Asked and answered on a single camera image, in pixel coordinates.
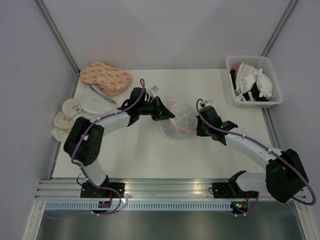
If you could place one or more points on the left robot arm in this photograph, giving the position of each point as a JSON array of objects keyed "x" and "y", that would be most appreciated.
[{"x": 84, "y": 141}]

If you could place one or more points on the pink trimmed mesh laundry bag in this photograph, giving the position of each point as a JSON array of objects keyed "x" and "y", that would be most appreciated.
[{"x": 184, "y": 123}]

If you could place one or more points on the orange patterned laundry bags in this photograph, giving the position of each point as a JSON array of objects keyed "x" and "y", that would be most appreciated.
[{"x": 110, "y": 80}]

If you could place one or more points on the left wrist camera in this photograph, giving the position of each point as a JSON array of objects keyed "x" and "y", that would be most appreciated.
[{"x": 152, "y": 91}]

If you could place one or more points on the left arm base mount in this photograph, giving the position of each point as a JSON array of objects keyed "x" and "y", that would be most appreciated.
[{"x": 88, "y": 191}]

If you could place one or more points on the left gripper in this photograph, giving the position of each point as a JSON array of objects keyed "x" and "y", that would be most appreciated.
[{"x": 161, "y": 111}]

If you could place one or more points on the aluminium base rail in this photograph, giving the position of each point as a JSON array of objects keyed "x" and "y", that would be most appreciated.
[{"x": 135, "y": 189}]

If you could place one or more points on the white blue trimmed mesh bag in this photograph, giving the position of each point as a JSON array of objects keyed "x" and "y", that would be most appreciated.
[{"x": 96, "y": 102}]

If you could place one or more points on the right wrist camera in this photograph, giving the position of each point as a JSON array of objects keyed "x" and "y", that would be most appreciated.
[{"x": 207, "y": 103}]

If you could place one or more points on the beige round laundry bags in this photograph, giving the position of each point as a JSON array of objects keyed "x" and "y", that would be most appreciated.
[{"x": 64, "y": 120}]

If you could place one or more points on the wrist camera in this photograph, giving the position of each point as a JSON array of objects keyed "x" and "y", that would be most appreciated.
[
  {"x": 207, "y": 103},
  {"x": 152, "y": 91}
]

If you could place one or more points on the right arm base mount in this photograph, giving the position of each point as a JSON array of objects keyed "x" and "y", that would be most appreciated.
[{"x": 222, "y": 190}]

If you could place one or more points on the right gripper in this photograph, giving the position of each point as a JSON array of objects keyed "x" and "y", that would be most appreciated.
[{"x": 199, "y": 132}]

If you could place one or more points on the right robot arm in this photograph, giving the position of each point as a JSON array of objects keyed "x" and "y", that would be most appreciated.
[{"x": 284, "y": 175}]

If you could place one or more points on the white bra in basket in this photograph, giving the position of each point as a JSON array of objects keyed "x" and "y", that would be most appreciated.
[{"x": 252, "y": 84}]

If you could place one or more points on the white slotted cable duct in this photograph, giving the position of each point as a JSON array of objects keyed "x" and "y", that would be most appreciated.
[{"x": 139, "y": 205}]

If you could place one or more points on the white plastic basket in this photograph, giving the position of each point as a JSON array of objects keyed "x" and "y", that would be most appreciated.
[{"x": 232, "y": 63}]

